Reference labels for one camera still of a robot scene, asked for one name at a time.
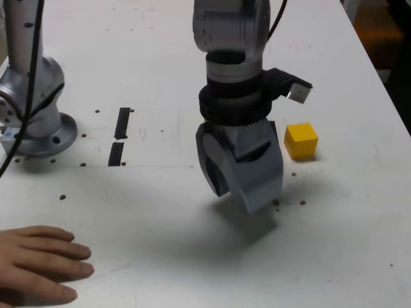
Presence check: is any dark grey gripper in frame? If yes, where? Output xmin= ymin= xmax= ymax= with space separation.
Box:
xmin=195 ymin=121 xmax=284 ymax=214

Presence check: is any yellow cube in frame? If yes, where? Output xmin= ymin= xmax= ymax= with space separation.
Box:
xmin=284 ymin=123 xmax=319 ymax=160

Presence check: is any person's hand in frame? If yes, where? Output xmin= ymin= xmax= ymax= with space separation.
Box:
xmin=0 ymin=225 xmax=96 ymax=308

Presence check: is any black tape strip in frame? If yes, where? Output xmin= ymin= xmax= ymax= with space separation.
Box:
xmin=107 ymin=107 xmax=132 ymax=167

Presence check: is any gripper camera with black mount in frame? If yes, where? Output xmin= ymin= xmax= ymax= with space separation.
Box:
xmin=263 ymin=67 xmax=314 ymax=105

